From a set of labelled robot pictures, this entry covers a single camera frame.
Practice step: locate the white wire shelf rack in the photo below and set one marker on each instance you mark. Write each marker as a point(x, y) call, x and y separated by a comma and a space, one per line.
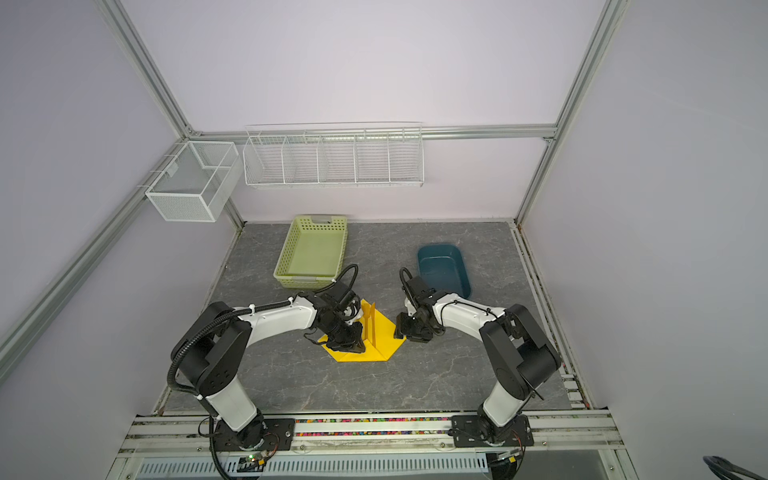
point(345, 154)

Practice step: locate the yellow paper napkin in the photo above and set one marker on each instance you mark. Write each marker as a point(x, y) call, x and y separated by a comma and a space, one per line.
point(378, 336)

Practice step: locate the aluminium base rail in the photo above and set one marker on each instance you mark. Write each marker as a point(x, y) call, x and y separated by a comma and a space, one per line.
point(377, 445)

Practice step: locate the white mesh wall basket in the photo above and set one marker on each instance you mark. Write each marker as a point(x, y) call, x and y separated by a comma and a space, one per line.
point(197, 182)

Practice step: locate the green perforated plastic basket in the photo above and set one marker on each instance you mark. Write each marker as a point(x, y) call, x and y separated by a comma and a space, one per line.
point(313, 252)

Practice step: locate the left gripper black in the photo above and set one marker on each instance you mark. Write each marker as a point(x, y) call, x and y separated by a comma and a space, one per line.
point(352, 343)

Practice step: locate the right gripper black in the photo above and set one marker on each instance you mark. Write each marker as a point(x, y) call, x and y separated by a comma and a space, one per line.
point(403, 329)

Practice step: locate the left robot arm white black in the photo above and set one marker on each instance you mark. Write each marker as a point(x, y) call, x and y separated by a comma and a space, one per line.
point(206, 360)

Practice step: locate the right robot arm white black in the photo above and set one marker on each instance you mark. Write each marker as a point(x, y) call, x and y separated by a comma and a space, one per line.
point(520, 354)

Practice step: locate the dark teal plastic bin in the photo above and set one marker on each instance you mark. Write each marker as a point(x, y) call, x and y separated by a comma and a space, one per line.
point(443, 268)

